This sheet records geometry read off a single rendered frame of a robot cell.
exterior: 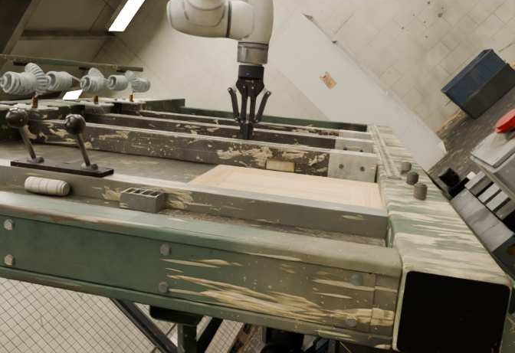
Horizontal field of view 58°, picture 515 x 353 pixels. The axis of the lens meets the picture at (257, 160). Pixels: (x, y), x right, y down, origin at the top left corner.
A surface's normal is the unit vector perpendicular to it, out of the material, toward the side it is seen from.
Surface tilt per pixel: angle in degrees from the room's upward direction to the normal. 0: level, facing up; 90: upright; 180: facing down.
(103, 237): 90
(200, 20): 126
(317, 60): 90
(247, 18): 103
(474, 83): 90
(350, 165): 90
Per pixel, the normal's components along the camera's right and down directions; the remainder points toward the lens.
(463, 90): -0.24, 0.19
